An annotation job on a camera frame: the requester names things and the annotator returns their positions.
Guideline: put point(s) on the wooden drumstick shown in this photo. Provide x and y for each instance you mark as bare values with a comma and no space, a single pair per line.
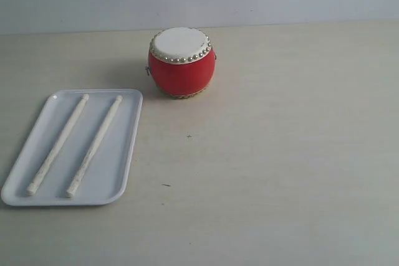
57,146
79,175

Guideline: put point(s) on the small red drum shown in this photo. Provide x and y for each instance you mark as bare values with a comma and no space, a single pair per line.
181,61

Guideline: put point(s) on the white rectangular plastic tray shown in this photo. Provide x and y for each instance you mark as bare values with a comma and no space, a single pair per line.
106,176

